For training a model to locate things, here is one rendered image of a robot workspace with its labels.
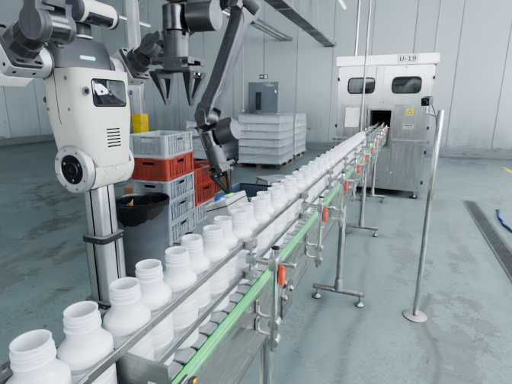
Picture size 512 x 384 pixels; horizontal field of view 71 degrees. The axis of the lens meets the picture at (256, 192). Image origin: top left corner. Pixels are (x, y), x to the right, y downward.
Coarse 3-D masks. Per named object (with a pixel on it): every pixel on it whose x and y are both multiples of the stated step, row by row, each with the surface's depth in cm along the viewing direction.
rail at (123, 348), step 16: (352, 160) 233; (336, 176) 179; (320, 192) 146; (288, 208) 103; (208, 272) 61; (192, 288) 56; (176, 304) 52; (160, 320) 49; (144, 336) 46; (112, 352) 41; (96, 368) 39
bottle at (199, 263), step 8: (184, 240) 61; (192, 240) 65; (200, 240) 62; (192, 248) 61; (200, 248) 62; (192, 256) 62; (200, 256) 63; (192, 264) 61; (200, 264) 62; (208, 264) 63; (200, 272) 62; (208, 280) 64; (200, 288) 62; (208, 288) 64; (200, 296) 63; (208, 296) 64; (200, 304) 63; (208, 304) 65; (200, 312) 63; (208, 320) 65
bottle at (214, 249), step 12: (204, 228) 68; (216, 228) 69; (204, 240) 67; (216, 240) 67; (204, 252) 67; (216, 252) 66; (228, 252) 69; (228, 264) 69; (216, 276) 67; (228, 276) 70; (216, 288) 68; (228, 300) 70
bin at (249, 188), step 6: (234, 186) 201; (240, 186) 209; (246, 186) 207; (252, 186) 206; (258, 186) 204; (264, 186) 203; (270, 186) 201; (222, 192) 189; (234, 192) 202; (246, 192) 208; (252, 192) 206
